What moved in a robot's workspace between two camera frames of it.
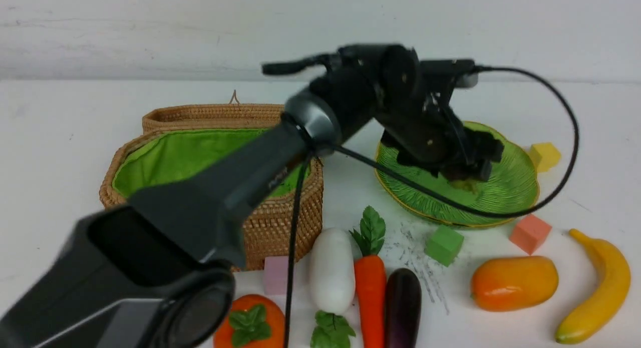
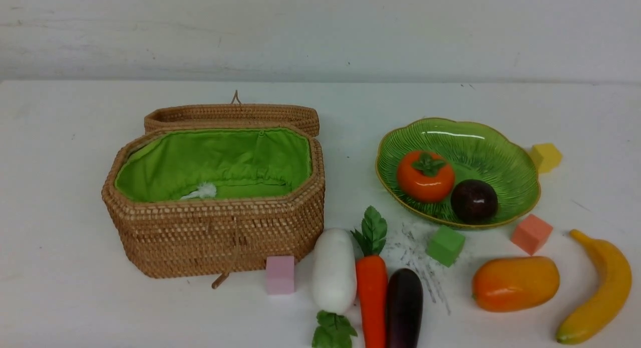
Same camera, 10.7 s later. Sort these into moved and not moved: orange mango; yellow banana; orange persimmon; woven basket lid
Moved: orange persimmon
Not moved: woven basket lid; orange mango; yellow banana
